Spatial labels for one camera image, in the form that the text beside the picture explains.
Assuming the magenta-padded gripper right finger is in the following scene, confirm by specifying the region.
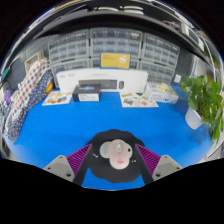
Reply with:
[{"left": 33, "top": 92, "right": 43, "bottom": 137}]
[{"left": 134, "top": 143, "right": 184, "bottom": 186}]

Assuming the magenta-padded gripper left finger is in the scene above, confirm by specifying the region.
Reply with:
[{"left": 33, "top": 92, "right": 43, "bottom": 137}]
[{"left": 43, "top": 143, "right": 93, "bottom": 187}]

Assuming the black round mouse pad with eyes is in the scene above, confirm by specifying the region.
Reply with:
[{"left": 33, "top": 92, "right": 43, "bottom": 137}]
[{"left": 83, "top": 128, "right": 148, "bottom": 184}]

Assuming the navy polka dot cloth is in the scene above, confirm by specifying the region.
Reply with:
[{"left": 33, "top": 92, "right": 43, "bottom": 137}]
[{"left": 3, "top": 68, "right": 55, "bottom": 144}]

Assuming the printed picture sheet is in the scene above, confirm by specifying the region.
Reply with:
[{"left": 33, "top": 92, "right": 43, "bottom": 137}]
[
  {"left": 42, "top": 90, "right": 73, "bottom": 107},
  {"left": 119, "top": 91, "right": 160, "bottom": 109}
]

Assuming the white carton box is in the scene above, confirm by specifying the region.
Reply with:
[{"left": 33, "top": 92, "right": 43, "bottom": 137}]
[{"left": 143, "top": 82, "right": 180, "bottom": 104}]

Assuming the green potted plant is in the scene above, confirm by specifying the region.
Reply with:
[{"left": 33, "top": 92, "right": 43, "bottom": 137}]
[{"left": 179, "top": 74, "right": 224, "bottom": 144}]

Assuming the yellow red small item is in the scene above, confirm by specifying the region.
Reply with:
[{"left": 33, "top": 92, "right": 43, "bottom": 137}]
[{"left": 45, "top": 82, "right": 54, "bottom": 95}]

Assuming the small black box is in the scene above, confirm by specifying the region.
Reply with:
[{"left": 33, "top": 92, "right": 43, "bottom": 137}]
[{"left": 71, "top": 83, "right": 102, "bottom": 103}]

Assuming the purple crumpled bag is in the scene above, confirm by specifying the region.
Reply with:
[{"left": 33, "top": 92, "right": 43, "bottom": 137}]
[{"left": 2, "top": 89, "right": 13, "bottom": 107}]

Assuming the red blue checkered cloth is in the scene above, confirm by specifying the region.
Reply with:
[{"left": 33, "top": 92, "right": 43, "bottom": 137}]
[{"left": 11, "top": 58, "right": 51, "bottom": 118}]

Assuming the long white keyboard box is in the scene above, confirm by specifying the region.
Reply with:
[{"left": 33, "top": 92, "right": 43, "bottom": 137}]
[{"left": 55, "top": 68, "right": 149, "bottom": 94}]

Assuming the white woven basket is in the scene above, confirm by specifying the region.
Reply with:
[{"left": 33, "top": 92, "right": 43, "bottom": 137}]
[{"left": 24, "top": 49, "right": 46, "bottom": 73}]

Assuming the yellow and blue box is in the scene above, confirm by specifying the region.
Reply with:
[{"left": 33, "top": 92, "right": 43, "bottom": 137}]
[{"left": 99, "top": 52, "right": 132, "bottom": 70}]

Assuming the white wall socket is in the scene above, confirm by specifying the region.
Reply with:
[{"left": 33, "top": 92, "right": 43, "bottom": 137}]
[{"left": 173, "top": 73, "right": 183, "bottom": 84}]

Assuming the teal wall-mounted tool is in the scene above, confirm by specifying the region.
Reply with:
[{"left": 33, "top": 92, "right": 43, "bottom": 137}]
[{"left": 0, "top": 67, "right": 12, "bottom": 82}]

